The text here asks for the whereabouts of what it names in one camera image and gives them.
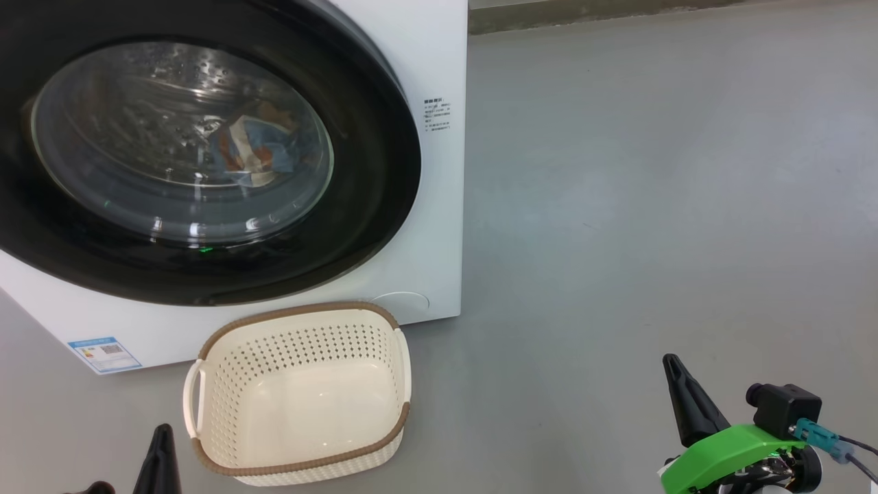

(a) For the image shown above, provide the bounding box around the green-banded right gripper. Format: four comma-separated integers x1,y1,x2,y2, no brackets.
658,354,824,494

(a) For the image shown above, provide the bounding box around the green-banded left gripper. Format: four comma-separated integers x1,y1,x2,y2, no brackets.
63,423,183,494

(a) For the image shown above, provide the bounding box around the washing machine door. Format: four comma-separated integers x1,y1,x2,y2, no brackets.
0,0,422,307

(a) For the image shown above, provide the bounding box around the white front-load washing machine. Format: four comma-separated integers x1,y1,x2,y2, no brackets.
0,0,469,375

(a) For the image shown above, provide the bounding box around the stainless steel washer drum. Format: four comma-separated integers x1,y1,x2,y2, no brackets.
31,43,335,246

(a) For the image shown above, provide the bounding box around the blue energy label sticker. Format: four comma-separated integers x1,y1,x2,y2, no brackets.
67,336,143,375

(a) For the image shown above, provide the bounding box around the cream perforated laundry basket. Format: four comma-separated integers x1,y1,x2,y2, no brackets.
182,301,412,486

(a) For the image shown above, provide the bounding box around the round drain filter cover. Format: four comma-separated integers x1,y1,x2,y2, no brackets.
370,292,431,323

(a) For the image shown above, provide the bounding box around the teal cable connector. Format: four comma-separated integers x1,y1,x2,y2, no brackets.
789,419,855,462

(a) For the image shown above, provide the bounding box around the thin black cable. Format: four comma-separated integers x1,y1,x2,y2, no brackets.
837,436,878,481

